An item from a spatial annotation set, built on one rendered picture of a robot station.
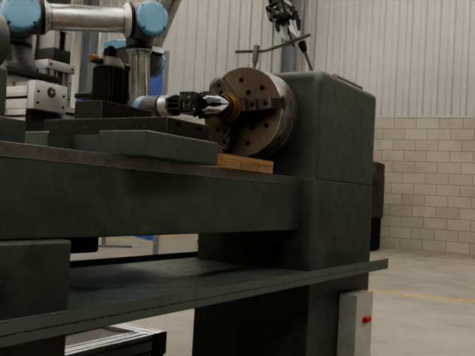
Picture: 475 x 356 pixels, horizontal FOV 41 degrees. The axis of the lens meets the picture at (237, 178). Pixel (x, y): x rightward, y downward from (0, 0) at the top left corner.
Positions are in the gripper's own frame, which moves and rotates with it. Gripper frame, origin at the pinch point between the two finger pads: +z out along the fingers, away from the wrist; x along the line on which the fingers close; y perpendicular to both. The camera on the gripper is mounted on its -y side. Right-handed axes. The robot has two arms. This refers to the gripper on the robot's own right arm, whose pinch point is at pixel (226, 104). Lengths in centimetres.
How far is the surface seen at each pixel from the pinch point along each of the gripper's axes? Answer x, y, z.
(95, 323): -55, 82, 28
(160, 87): 87, -380, -346
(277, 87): 7.8, -15.5, 9.9
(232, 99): 2.0, -3.5, 0.1
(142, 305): -53, 69, 28
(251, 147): -12.8, -15.0, 1.1
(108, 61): 5.1, 45.8, -8.3
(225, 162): -20.2, 21.1, 15.1
